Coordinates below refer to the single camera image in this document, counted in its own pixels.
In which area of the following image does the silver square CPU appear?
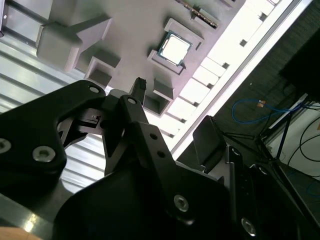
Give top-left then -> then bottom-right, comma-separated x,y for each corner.
157,30 -> 194,67

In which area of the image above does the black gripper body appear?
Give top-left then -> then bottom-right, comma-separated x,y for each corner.
53,162 -> 236,240

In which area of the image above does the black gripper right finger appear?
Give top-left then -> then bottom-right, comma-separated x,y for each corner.
192,115 -> 288,240

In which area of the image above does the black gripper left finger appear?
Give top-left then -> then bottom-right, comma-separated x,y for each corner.
0,77 -> 196,225

